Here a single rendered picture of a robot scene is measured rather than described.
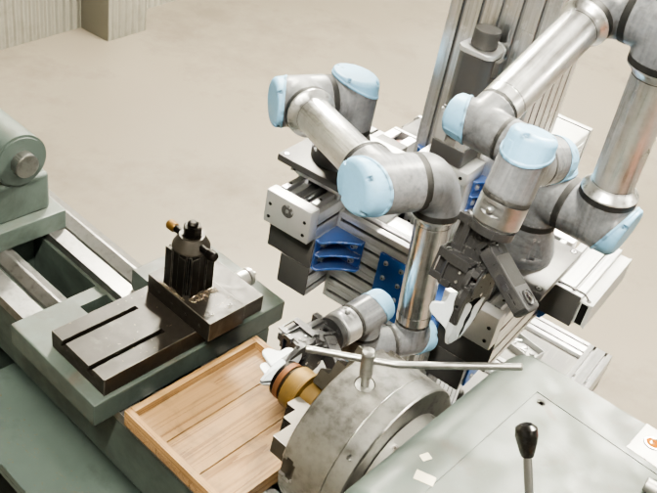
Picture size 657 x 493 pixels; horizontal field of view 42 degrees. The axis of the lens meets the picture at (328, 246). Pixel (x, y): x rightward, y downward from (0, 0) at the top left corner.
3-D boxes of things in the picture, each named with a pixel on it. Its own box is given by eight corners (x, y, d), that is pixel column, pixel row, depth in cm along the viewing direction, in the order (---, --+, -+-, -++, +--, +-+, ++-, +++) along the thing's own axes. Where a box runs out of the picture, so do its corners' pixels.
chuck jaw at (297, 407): (344, 430, 149) (297, 463, 140) (338, 450, 151) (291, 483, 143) (299, 393, 154) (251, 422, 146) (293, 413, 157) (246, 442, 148)
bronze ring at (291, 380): (339, 375, 156) (302, 347, 161) (304, 399, 150) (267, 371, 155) (332, 410, 162) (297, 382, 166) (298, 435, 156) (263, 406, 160)
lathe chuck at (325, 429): (425, 447, 169) (446, 345, 147) (313, 558, 152) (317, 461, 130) (390, 420, 173) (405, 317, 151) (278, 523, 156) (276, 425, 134)
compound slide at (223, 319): (242, 323, 187) (245, 304, 184) (207, 342, 180) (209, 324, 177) (182, 274, 197) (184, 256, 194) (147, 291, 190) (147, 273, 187)
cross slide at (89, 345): (261, 310, 198) (263, 294, 195) (104, 396, 170) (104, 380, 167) (209, 269, 206) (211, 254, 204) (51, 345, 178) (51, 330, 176)
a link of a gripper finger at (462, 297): (457, 316, 136) (478, 269, 133) (465, 322, 136) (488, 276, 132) (442, 322, 133) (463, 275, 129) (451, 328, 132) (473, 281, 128)
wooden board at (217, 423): (351, 426, 182) (355, 414, 180) (223, 521, 158) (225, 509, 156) (254, 347, 196) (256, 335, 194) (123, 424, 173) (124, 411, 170)
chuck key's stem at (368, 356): (355, 398, 142) (360, 355, 134) (358, 387, 143) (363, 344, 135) (369, 401, 142) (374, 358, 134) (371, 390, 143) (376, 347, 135)
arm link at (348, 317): (359, 346, 176) (366, 317, 171) (343, 356, 173) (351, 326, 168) (332, 327, 179) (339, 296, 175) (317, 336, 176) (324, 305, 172)
